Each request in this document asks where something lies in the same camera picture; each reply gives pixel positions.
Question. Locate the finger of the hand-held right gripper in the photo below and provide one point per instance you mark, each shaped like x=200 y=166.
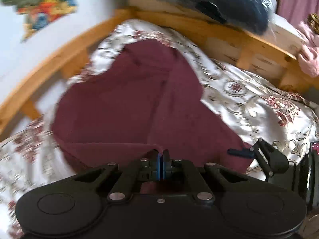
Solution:
x=273 y=159

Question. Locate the plastic bag with dark cloth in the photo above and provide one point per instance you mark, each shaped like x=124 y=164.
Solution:
x=224 y=0

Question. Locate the pink cloth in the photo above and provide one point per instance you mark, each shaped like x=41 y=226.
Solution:
x=309 y=54

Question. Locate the colourful wall poster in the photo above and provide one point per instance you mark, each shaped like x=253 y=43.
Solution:
x=39 y=2

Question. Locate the floral satin bedspread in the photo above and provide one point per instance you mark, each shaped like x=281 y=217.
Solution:
x=249 y=97

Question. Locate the maroon garment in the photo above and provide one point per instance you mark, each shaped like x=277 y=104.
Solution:
x=139 y=104

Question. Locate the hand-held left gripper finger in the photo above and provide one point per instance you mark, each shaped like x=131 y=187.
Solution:
x=158 y=165
x=163 y=165

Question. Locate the wooden bed frame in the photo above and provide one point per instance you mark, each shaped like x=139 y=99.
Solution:
x=74 y=52

